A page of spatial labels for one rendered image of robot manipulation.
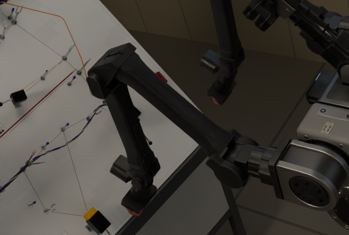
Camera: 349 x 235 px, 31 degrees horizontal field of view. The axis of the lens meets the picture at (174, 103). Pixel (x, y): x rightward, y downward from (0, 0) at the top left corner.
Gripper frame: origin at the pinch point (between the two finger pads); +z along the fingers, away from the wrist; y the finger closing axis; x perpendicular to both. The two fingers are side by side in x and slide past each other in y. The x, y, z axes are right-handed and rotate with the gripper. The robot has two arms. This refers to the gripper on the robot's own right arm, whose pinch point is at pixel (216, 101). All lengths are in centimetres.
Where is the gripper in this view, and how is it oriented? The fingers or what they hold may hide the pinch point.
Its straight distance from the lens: 224.4
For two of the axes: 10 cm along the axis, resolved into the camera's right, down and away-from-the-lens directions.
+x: 8.3, 5.3, -1.8
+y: -5.4, 6.6, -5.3
